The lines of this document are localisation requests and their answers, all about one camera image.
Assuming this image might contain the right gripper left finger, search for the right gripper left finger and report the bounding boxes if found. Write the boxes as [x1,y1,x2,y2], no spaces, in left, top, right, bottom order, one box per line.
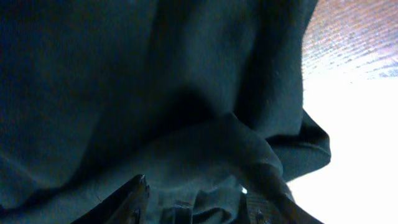
[72,174,150,224]

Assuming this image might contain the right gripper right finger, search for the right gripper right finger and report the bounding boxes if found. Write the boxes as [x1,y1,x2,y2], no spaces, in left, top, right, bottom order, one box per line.
[243,192,323,224]

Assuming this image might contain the black polo shirt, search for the black polo shirt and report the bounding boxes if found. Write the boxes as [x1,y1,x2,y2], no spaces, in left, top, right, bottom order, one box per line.
[1,0,331,223]

